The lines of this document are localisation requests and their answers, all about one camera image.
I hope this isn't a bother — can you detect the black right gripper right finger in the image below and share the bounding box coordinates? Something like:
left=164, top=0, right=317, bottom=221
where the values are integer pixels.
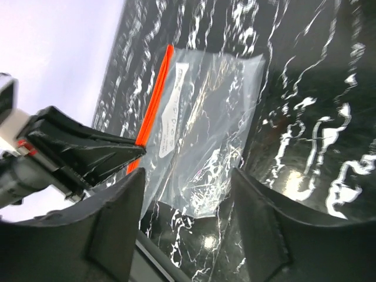
left=231, top=168, right=375, bottom=281

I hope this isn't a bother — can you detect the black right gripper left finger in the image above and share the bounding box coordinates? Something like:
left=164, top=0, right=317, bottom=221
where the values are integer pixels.
left=1, top=168, right=145, bottom=281

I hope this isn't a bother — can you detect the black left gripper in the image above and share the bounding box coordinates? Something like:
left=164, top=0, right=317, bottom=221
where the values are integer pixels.
left=1, top=73, right=146, bottom=208

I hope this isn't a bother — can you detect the clear zip top bag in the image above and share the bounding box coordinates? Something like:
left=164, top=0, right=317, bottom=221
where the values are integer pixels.
left=122, top=46, right=266, bottom=219

